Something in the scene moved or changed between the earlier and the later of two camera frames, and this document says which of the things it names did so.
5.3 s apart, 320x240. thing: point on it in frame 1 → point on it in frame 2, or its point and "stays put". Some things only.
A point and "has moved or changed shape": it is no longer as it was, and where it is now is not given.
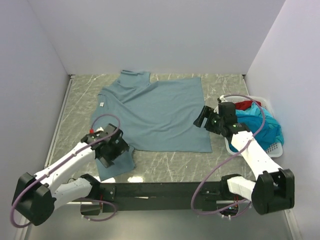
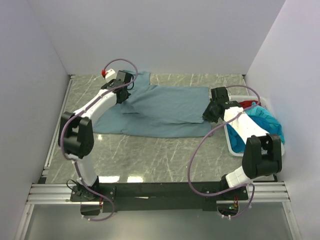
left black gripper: x=120 y=147 → x=122 y=101
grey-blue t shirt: x=152 y=116 has moved or changed shape
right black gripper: x=206 y=112 → x=206 y=115
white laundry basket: x=274 y=150 stays put
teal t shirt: x=252 y=118 stays put
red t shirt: x=244 y=105 stays put
